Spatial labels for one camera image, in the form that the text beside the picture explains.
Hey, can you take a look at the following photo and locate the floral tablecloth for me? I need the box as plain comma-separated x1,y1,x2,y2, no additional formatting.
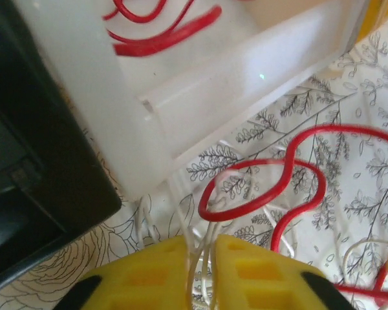
0,18,388,310

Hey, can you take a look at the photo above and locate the black plastic bin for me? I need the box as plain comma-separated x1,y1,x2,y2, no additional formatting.
0,0,124,287

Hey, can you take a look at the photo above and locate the thin white cable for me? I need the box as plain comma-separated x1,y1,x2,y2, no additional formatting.
136,141,388,310

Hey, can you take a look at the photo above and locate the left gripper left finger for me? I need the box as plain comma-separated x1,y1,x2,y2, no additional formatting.
56,236,195,310

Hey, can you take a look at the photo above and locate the yellow plastic bin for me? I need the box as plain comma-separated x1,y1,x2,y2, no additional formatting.
354,0,388,42

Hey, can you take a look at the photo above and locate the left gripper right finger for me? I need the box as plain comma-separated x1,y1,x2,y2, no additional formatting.
212,233,354,310

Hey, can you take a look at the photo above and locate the white plastic bin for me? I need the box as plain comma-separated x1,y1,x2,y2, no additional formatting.
14,0,368,203

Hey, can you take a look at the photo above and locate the red cable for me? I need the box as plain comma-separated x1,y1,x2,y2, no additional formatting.
197,123,388,307
102,0,223,59

